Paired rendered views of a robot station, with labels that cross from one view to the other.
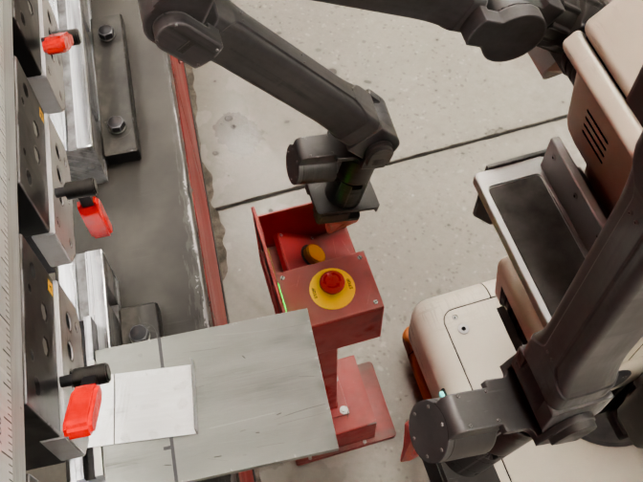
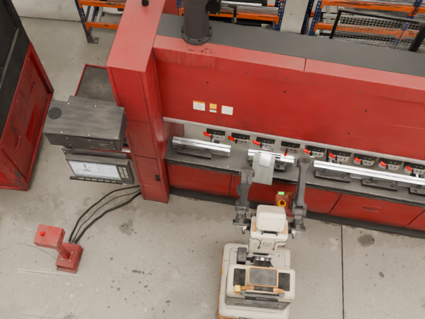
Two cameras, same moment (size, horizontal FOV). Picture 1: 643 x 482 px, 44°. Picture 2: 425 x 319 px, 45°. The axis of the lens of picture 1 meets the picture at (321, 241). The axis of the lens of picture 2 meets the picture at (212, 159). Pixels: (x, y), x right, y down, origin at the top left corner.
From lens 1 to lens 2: 3.47 m
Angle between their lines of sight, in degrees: 44
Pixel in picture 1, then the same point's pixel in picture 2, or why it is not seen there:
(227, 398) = (262, 170)
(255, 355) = (266, 176)
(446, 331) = (279, 252)
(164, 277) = (289, 173)
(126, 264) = (294, 169)
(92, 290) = (286, 159)
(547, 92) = not seen: outside the picture
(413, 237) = (315, 273)
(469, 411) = not seen: hidden behind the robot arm
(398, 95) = (367, 292)
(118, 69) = (335, 177)
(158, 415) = (262, 161)
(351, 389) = not seen: hidden behind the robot
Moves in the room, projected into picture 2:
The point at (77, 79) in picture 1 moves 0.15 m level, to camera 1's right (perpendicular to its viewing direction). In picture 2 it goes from (329, 167) to (324, 182)
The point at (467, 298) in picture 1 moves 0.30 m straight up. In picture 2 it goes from (286, 260) to (291, 251)
